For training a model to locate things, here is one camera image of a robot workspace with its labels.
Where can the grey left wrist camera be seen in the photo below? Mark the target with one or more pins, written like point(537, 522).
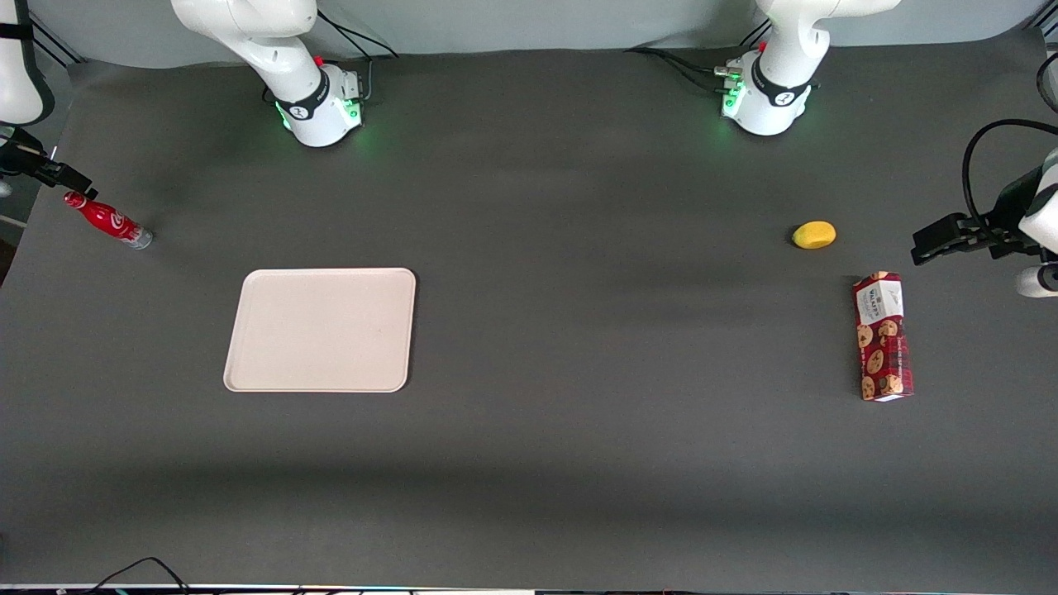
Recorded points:
point(1035, 283)

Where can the beige plastic tray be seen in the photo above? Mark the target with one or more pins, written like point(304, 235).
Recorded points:
point(322, 330)

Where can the yellow lemon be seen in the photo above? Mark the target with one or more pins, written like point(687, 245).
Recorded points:
point(814, 235)

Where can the red coke bottle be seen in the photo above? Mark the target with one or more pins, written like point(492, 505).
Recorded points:
point(109, 220)

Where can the dark grey table mat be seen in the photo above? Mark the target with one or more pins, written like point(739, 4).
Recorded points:
point(579, 430)

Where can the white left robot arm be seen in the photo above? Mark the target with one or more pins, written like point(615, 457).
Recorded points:
point(773, 99)

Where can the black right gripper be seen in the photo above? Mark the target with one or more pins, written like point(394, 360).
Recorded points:
point(16, 159)

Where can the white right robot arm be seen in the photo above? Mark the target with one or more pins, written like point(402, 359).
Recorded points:
point(310, 95)

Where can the red cookie box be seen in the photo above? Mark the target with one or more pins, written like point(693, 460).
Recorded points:
point(884, 347)

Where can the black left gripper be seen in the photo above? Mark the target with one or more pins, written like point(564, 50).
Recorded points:
point(1007, 204)

